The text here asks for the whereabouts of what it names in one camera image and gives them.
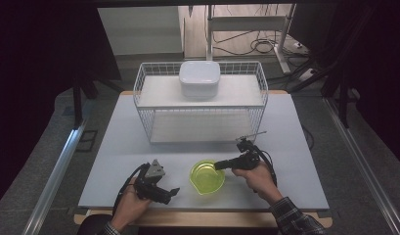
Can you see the black metal stand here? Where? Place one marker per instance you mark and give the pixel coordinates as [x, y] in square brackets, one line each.
[343, 107]
[77, 104]

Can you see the white power strip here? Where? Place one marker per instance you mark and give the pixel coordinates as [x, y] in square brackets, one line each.
[307, 75]

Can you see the person's left hand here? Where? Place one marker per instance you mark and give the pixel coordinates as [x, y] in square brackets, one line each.
[130, 209]

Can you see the white cabinet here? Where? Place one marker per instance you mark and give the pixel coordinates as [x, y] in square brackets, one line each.
[140, 31]

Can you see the yellow-green translucent bowl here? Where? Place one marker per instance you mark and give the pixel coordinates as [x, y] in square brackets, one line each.
[205, 178]

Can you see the aluminium rail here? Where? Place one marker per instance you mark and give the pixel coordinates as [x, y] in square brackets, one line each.
[364, 163]
[54, 176]

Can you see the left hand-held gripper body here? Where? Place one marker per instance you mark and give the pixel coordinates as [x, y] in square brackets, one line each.
[148, 187]

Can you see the white square bowl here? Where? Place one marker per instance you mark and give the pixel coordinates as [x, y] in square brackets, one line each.
[199, 78]

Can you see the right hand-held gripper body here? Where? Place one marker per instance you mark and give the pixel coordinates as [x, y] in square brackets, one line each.
[249, 161]

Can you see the person's right hand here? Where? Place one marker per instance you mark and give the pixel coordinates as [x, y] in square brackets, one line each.
[259, 182]

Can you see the white desk frame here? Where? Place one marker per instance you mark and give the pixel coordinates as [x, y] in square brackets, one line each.
[248, 23]

